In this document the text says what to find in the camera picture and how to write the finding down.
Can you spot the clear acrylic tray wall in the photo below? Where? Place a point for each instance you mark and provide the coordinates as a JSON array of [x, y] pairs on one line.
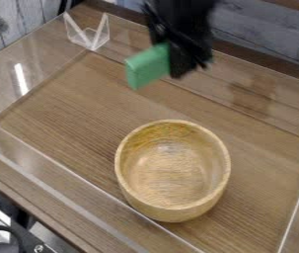
[[77, 210]]

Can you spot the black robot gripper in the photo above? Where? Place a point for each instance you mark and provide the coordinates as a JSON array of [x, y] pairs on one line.
[[180, 22]]

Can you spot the wooden bowl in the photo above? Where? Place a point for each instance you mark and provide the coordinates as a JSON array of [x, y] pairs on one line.
[[172, 167]]

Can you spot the clear acrylic corner bracket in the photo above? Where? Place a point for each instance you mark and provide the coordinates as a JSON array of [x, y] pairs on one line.
[[88, 38]]

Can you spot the black metal bracket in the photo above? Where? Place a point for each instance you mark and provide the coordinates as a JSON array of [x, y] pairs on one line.
[[24, 238]]

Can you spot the green rectangular block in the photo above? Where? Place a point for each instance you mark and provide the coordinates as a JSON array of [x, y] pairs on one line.
[[147, 66]]

